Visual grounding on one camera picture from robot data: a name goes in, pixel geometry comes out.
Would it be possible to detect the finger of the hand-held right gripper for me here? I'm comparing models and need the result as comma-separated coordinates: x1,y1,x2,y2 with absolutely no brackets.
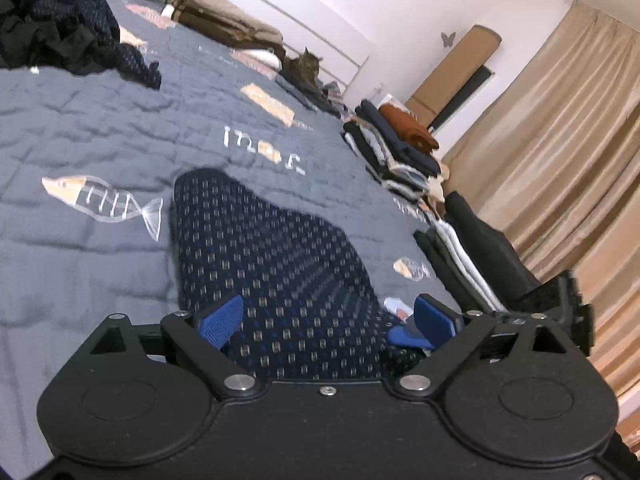
387,325,437,351

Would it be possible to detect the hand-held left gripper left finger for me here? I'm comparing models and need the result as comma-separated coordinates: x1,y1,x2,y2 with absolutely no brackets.
89,294,261,401

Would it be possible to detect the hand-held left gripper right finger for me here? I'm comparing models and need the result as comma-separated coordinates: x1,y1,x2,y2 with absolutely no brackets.
395,294,576,399

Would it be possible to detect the navy patterned sweater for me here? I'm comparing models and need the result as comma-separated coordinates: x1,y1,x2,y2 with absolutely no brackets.
170,167,431,381

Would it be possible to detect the pile of dark clothes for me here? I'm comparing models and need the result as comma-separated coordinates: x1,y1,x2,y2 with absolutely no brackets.
0,0,163,91

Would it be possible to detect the low stack of dark clothes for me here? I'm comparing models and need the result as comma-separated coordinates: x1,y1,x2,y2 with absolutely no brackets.
414,191,543,313

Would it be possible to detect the tall stack of folded clothes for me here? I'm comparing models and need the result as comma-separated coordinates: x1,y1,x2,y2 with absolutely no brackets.
341,99,451,198

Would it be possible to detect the beige curtain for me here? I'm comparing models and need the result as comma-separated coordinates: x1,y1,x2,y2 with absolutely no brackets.
440,0,640,411

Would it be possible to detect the grey quilted bedspread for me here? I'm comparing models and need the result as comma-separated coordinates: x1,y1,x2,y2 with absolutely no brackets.
0,0,501,480

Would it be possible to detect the tall brown board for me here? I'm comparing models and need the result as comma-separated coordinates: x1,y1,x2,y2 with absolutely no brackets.
405,24,502,131

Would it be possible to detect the tabby cat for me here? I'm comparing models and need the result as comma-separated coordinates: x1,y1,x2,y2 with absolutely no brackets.
277,46,331,103

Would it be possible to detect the white pillow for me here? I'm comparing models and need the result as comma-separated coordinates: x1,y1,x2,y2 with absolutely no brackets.
247,49,282,68

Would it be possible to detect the folded dark brown blanket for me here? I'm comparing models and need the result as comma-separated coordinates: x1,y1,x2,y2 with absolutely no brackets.
172,5,286,58

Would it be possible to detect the folded khaki blanket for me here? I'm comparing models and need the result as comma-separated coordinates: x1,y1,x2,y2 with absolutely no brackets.
170,0,286,48

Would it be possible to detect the white headboard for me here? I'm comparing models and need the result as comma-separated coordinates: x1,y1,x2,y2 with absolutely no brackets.
90,0,373,88

